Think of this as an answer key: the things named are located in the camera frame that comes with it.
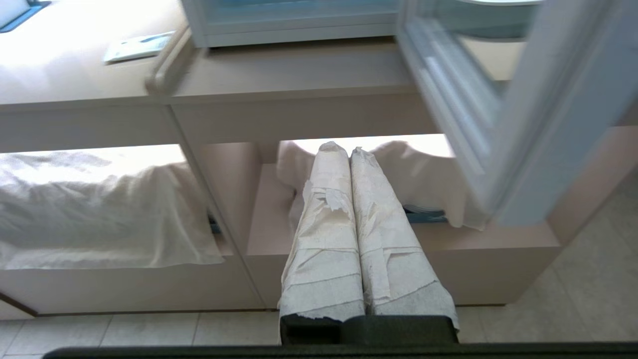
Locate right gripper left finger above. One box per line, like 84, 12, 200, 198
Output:
278, 141, 365, 345

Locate white cloth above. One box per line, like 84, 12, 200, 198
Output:
0, 150, 225, 270
277, 140, 491, 231

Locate blue tray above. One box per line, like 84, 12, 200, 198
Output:
0, 0, 52, 33

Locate beige shelf cabinet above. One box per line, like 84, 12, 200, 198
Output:
0, 0, 638, 316

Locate white and blue leaflet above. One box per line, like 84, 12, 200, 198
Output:
103, 31, 176, 64

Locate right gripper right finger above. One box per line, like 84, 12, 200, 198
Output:
350, 146, 460, 345

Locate blue flat item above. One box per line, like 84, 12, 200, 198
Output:
404, 205, 448, 223

